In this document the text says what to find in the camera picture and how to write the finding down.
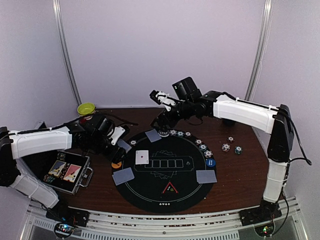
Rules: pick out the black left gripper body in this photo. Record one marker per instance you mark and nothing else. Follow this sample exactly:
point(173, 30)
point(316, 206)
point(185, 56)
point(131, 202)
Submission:
point(98, 144)

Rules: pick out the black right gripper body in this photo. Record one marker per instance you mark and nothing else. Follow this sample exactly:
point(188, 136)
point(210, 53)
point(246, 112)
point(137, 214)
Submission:
point(185, 110)

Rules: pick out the clear round dealer button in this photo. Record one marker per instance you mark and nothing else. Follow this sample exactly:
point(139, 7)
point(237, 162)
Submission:
point(164, 133)

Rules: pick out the blue card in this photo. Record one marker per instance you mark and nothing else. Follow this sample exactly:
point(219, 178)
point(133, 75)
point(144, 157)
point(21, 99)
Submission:
point(153, 135)
point(206, 176)
point(123, 176)

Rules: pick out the blue playing card deck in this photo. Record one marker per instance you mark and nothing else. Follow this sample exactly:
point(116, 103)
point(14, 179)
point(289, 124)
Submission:
point(123, 144)

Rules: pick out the ace of diamonds card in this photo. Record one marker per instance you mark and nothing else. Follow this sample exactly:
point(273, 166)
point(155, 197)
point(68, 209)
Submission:
point(141, 157)

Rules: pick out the orange round blind button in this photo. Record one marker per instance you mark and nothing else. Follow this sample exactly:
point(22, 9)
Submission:
point(116, 165)

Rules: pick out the blue white poker chip stack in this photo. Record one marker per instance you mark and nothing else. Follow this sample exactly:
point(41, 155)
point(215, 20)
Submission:
point(225, 147)

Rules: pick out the blue round blind button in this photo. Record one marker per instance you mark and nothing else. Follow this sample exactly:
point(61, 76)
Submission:
point(210, 162)

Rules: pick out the red black triangle marker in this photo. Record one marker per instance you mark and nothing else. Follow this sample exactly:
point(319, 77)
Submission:
point(170, 189)

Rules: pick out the green poker chip stack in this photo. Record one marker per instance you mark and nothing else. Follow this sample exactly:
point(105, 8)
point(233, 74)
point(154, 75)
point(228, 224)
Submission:
point(238, 150)

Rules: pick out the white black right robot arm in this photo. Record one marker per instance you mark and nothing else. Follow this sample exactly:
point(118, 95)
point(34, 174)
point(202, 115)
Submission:
point(274, 121)

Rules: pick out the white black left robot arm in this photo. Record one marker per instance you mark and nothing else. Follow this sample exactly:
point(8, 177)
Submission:
point(17, 144)

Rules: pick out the green bowl on red saucer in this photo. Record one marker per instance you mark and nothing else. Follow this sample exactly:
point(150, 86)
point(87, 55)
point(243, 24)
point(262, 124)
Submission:
point(86, 109)

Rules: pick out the dark blue enamel mug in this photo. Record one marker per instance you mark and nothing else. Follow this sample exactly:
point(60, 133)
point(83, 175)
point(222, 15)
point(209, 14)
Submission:
point(228, 122)

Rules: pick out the red card box in case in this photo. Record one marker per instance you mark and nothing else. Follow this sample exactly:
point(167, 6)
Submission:
point(72, 173)

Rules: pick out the aluminium poker case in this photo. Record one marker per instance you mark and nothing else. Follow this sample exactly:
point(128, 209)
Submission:
point(65, 171)

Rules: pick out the round black poker mat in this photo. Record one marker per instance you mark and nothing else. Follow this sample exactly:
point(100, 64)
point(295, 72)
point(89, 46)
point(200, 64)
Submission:
point(171, 159)

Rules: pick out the blue card box in case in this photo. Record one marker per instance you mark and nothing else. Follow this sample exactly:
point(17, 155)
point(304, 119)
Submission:
point(56, 169)

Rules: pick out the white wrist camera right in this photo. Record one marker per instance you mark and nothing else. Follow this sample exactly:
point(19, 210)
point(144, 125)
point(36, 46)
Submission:
point(162, 98)

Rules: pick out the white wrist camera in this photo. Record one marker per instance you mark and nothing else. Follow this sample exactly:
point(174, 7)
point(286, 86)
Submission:
point(162, 98)
point(116, 134)

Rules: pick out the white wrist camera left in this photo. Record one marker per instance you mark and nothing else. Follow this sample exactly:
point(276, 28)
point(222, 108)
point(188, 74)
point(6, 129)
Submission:
point(116, 134)

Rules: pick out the aluminium front rail frame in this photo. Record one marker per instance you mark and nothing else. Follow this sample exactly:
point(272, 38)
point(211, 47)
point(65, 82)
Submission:
point(223, 225)

